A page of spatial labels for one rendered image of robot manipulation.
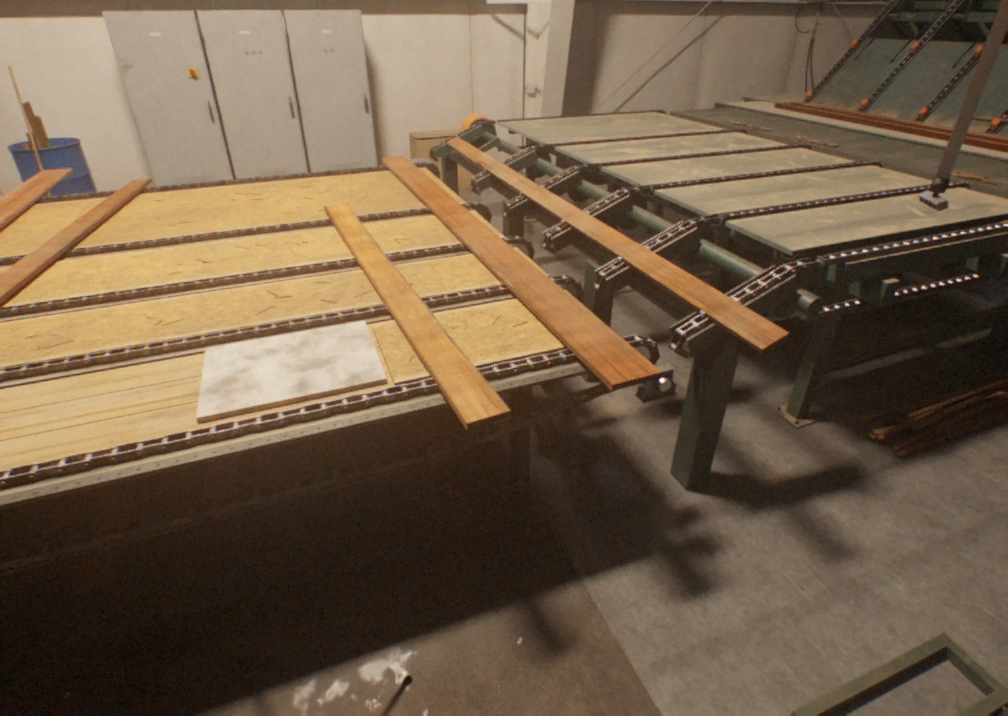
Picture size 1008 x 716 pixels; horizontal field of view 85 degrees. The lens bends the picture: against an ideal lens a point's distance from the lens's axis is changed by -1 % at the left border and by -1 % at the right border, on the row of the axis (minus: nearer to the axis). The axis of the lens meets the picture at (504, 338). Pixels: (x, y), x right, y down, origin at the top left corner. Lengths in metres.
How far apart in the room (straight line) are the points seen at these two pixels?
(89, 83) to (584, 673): 7.26
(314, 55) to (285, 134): 0.91
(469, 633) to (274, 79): 6.00
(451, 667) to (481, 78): 7.09
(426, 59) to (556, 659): 6.96
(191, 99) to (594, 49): 5.17
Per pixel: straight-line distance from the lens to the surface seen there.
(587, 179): 4.03
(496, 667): 2.21
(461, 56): 8.01
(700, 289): 2.48
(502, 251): 2.92
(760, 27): 10.54
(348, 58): 7.07
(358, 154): 7.21
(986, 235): 3.60
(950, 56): 7.56
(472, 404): 1.77
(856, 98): 7.58
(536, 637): 2.26
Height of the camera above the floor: 1.94
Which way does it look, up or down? 30 degrees down
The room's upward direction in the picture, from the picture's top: straight up
